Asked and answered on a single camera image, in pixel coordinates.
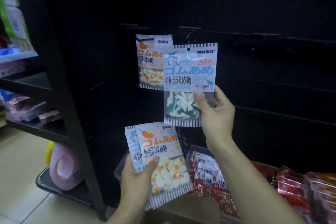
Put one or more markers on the metal peg hook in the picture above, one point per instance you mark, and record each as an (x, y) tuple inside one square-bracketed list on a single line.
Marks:
[(189, 33)]

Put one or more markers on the brown cardboard box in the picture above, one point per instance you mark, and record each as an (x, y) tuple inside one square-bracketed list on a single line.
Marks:
[(183, 210)]

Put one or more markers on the person's left forearm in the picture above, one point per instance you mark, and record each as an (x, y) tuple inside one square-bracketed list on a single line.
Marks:
[(126, 217)]

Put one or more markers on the pink bottle with yellow cap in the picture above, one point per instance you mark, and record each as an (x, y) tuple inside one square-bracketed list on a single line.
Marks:
[(65, 168)]

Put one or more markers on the green and white packet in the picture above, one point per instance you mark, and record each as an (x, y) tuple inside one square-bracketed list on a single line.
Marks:
[(11, 13)]

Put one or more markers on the person's right thumb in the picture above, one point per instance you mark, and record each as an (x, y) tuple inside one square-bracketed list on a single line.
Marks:
[(201, 103)]

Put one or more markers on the orange egg gummy candy packet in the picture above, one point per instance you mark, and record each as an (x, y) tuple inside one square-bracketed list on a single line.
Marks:
[(151, 61), (168, 153)]

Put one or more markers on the black metal shelf rack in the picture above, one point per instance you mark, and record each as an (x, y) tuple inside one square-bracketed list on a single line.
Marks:
[(55, 79)]

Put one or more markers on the pile of red orange packets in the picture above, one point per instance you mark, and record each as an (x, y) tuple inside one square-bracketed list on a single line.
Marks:
[(304, 189)]

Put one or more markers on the person's right forearm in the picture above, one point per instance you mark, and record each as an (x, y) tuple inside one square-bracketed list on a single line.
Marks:
[(252, 187)]

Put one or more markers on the red meat snack packet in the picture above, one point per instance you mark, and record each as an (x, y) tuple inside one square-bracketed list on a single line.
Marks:
[(23, 107), (49, 116)]

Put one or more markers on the blue shark gummy candy packet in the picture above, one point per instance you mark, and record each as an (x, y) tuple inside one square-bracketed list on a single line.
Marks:
[(187, 74), (131, 145)]

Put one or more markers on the pile of red snack packets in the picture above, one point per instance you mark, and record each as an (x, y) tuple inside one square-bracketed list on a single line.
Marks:
[(210, 179)]

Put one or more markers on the person's left hand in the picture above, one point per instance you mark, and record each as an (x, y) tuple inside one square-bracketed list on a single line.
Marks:
[(135, 184)]

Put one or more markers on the black slatted display panel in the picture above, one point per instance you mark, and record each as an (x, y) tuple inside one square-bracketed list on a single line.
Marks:
[(262, 61)]

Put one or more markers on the person's left thumb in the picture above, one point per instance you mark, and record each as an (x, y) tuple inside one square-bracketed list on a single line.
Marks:
[(152, 165)]

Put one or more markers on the person's right hand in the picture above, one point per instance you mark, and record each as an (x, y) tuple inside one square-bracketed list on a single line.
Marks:
[(216, 122)]

